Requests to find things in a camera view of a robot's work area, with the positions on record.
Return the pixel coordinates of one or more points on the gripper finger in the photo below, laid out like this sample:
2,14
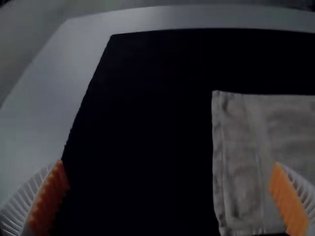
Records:
295,204
32,204

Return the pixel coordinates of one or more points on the pale towel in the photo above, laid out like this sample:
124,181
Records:
246,147

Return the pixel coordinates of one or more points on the black mat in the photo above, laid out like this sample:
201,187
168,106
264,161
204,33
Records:
147,123

